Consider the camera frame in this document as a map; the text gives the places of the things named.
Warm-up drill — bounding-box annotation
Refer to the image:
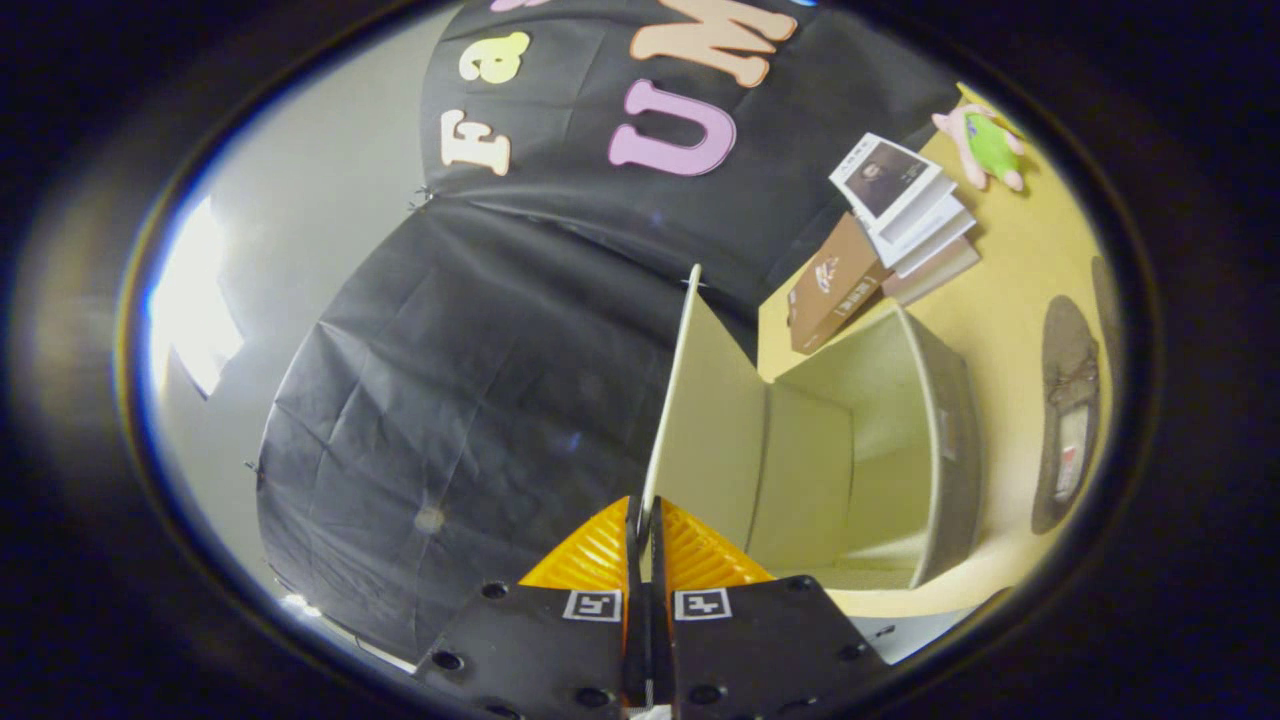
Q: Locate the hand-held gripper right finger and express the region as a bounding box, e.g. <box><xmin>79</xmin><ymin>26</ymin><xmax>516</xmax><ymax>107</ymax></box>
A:
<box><xmin>648</xmin><ymin>495</ymin><xmax>893</xmax><ymax>719</ymax></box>

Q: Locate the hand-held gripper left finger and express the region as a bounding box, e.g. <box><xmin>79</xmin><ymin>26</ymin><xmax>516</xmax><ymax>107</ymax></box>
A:
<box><xmin>413</xmin><ymin>495</ymin><xmax>649</xmax><ymax>719</ymax></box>

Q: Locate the grey fabric storage box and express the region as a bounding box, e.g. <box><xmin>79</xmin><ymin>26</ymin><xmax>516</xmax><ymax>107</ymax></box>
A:
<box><xmin>640</xmin><ymin>265</ymin><xmax>986</xmax><ymax>593</ymax></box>

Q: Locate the brown fuzzy shoe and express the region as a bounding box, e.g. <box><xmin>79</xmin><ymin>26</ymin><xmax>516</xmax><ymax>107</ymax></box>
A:
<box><xmin>1090</xmin><ymin>255</ymin><xmax>1126</xmax><ymax>401</ymax></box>
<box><xmin>1032</xmin><ymin>295</ymin><xmax>1101</xmax><ymax>536</ymax></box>

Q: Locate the white portrait cover book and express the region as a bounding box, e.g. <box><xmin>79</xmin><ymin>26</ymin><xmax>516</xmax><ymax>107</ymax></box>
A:
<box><xmin>829</xmin><ymin>133</ymin><xmax>944</xmax><ymax>236</ymax></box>

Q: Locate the green and pink plush toy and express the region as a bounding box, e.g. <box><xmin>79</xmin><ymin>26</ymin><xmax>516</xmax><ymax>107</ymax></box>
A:
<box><xmin>932</xmin><ymin>100</ymin><xmax>1026</xmax><ymax>193</ymax></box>

